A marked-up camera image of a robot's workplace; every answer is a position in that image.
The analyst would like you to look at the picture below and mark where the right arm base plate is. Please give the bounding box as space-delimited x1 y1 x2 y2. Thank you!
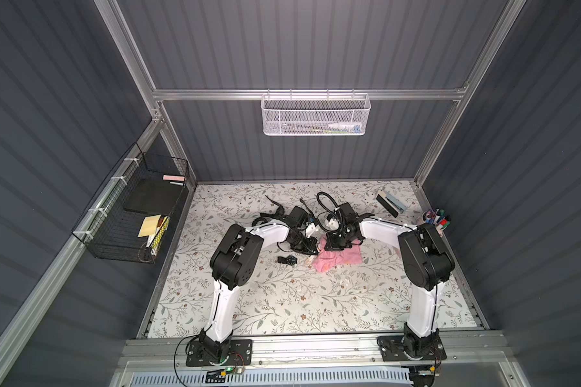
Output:
377 333 448 363

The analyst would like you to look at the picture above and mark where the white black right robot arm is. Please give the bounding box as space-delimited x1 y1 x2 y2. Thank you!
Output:
319 203 455 361

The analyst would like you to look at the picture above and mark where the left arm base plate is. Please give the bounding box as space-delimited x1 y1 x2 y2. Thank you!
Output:
185 339 253 367

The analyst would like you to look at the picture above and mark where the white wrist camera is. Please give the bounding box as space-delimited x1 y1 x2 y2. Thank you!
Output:
304 219 320 238
324 218 340 232

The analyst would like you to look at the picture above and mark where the black notebook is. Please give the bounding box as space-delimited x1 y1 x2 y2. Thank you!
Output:
124 179 184 215

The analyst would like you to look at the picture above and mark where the black strap wristwatch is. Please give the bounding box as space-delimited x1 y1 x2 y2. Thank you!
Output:
300 198 315 218

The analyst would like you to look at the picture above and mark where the coloured markers bunch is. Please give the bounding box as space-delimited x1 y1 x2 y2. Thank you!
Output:
422 209 451 231

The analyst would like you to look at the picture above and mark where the yellow sticky note pad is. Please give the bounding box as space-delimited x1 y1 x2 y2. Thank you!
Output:
138 214 162 238

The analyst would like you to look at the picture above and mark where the black wire basket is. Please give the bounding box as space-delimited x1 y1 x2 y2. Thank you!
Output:
72 144 190 264

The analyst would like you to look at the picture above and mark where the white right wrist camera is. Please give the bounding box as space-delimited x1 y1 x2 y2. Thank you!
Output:
324 218 340 232

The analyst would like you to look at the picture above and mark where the pink cloth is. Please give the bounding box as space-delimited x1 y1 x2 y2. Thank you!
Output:
312 246 362 273

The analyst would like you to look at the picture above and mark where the white wire basket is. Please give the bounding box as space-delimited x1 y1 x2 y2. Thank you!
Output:
261 93 371 136

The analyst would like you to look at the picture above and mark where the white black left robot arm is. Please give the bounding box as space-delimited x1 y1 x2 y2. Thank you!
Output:
198 206 317 363

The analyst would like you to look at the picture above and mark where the green dial watch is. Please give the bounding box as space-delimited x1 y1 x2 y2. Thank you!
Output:
277 255 298 267

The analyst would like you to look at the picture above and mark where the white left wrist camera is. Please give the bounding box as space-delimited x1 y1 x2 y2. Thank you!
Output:
304 219 320 238

